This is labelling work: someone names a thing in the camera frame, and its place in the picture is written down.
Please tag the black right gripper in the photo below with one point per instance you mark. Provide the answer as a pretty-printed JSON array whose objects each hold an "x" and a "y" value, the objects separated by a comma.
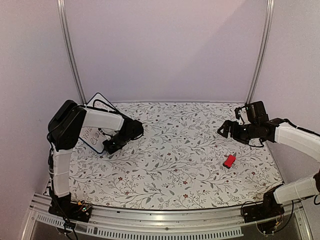
[{"x": 226, "y": 125}]

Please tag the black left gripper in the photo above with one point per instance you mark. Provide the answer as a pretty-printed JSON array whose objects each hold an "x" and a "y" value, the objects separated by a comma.
[{"x": 109, "y": 149}]

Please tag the small whiteboard blue frame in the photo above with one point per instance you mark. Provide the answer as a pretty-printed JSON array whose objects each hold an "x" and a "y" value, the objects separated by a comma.
[{"x": 99, "y": 122}]

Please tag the red whiteboard eraser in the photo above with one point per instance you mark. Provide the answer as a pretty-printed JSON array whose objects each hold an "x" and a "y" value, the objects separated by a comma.
[{"x": 229, "y": 161}]

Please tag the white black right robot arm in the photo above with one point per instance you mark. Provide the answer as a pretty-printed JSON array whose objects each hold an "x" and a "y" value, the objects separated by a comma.
[{"x": 296, "y": 151}]

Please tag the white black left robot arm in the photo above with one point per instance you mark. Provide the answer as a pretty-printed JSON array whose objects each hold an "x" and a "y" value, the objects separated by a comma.
[{"x": 64, "y": 130}]

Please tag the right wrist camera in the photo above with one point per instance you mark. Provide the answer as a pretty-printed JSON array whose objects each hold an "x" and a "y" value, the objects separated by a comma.
[{"x": 253, "y": 113}]

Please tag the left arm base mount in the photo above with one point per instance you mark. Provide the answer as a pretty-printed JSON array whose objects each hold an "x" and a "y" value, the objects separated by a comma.
[{"x": 64, "y": 207}]

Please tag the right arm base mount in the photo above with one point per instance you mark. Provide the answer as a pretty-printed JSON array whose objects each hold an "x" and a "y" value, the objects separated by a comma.
[{"x": 269, "y": 208}]

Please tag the front aluminium rail frame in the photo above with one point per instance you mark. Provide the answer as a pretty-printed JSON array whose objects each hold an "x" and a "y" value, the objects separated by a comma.
[{"x": 109, "y": 223}]

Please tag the right rear aluminium post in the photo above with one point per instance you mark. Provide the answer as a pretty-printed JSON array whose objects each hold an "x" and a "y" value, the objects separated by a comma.
[{"x": 270, "y": 4}]

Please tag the aluminium post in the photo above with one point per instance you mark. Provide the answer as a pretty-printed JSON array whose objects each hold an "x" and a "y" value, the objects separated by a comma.
[
  {"x": 270, "y": 4},
  {"x": 61, "y": 7}
]

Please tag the left rear aluminium post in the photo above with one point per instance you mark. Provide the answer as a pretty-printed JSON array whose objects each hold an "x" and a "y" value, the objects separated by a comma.
[{"x": 61, "y": 7}]

